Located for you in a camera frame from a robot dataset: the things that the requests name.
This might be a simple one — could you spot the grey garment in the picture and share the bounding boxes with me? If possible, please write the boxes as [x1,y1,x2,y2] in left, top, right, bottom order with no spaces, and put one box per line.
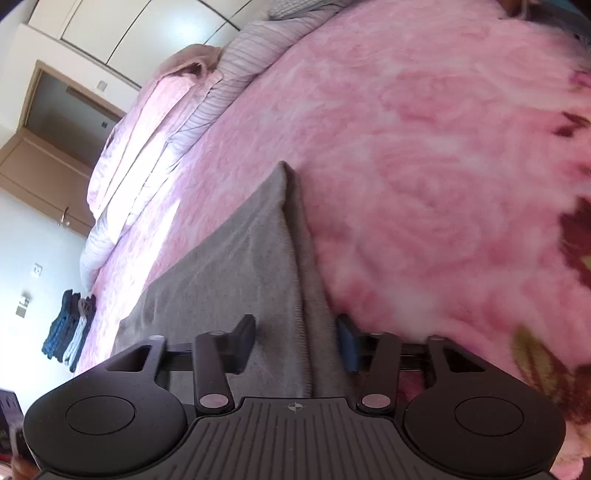
[110,161,355,403]

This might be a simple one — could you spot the lilac striped quilt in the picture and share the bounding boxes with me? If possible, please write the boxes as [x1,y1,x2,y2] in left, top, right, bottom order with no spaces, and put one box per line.
[79,18,326,284]

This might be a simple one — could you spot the dark box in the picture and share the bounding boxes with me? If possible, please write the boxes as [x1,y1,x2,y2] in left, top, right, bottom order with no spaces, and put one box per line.
[0,389,25,459]

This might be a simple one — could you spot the pink floral blanket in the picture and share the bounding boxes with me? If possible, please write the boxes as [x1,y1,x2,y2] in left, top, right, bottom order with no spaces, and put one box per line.
[74,0,591,480]

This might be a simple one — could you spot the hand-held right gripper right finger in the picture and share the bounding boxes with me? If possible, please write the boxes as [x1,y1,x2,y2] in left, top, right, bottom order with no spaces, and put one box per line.
[336,314,486,414]

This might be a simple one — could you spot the grey patterned pillow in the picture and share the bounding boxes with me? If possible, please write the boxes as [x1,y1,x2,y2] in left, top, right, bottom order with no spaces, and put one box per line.
[268,0,348,20]

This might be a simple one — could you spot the folded pink quilt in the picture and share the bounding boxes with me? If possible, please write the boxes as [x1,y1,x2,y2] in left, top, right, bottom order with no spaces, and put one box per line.
[86,69,225,227]

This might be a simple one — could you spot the folded dark blue jeans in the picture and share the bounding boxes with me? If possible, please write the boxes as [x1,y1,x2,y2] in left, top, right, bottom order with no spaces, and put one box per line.
[41,289,81,360]

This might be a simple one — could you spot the white wardrobe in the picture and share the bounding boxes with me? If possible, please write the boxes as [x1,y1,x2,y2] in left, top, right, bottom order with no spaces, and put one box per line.
[27,0,280,89]

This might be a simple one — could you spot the wooden door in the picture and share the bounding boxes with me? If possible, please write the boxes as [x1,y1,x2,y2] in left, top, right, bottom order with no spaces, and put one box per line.
[0,131,96,239]

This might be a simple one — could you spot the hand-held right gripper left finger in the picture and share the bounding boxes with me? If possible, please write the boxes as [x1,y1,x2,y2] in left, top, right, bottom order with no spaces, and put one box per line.
[105,315,257,415]

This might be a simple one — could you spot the folded light blue jeans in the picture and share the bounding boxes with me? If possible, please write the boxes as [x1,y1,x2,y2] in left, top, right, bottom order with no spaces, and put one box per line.
[64,314,89,372]

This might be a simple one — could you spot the blue cloth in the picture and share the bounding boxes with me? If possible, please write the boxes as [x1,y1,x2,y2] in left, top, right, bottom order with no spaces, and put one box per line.
[538,0,591,44]

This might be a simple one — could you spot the beige blanket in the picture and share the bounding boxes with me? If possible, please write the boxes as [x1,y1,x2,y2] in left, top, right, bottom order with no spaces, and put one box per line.
[154,43,225,80]

